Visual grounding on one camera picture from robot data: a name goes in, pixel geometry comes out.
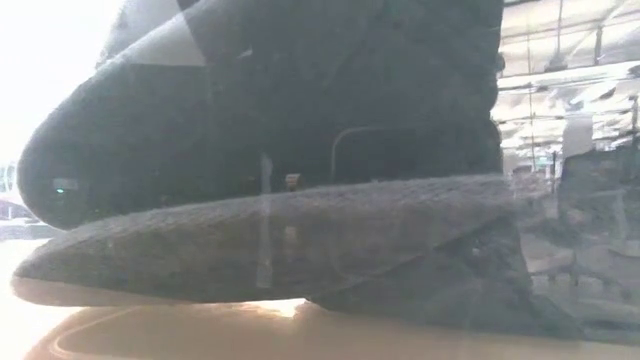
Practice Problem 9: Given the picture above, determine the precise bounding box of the dark blue cap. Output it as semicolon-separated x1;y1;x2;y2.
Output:
16;0;506;231

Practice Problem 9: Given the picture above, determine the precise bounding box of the clear plastic container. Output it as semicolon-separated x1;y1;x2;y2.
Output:
0;0;640;360

